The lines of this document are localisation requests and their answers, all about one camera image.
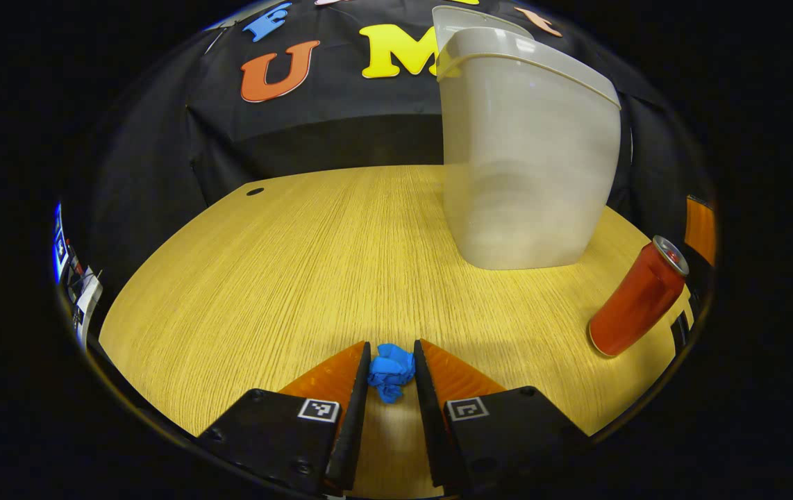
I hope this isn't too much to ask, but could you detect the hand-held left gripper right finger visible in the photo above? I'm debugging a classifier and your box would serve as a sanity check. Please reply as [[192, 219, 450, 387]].
[[413, 339, 592, 490]]

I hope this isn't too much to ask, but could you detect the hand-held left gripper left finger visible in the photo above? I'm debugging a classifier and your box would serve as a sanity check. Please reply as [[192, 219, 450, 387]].
[[197, 340, 372, 497]]

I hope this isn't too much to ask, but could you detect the blue paper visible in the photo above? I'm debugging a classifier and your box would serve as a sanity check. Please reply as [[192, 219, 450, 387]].
[[367, 343, 416, 404]]

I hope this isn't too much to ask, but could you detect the red pop can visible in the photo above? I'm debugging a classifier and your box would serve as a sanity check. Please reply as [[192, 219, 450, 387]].
[[587, 235, 690, 359]]

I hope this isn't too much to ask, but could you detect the white desktop garbage bin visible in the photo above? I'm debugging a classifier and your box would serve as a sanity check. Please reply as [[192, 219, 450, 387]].
[[431, 6, 622, 271]]

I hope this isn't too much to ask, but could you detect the black backdrop cloth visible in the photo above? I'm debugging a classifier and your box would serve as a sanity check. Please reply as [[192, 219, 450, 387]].
[[84, 0, 717, 292]]

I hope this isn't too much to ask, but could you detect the computer monitor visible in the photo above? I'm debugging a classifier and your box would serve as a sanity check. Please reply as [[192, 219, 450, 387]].
[[53, 201, 71, 285]]

